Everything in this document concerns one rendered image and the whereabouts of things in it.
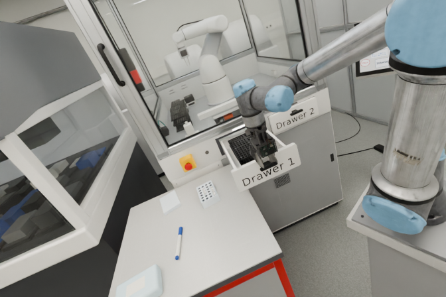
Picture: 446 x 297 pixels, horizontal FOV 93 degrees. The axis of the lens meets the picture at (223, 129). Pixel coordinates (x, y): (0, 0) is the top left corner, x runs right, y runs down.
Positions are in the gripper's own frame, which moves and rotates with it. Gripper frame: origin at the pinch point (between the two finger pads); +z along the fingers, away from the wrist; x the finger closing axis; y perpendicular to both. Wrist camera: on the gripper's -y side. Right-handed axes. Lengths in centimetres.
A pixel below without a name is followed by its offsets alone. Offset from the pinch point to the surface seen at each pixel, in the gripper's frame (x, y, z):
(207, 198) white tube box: -28.9, -10.2, 11.7
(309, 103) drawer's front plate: 41, -33, 0
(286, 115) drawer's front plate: 26.8, -33.4, 0.6
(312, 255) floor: 13, -13, 91
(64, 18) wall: -148, -337, -142
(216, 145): -15.2, -35.1, 1.5
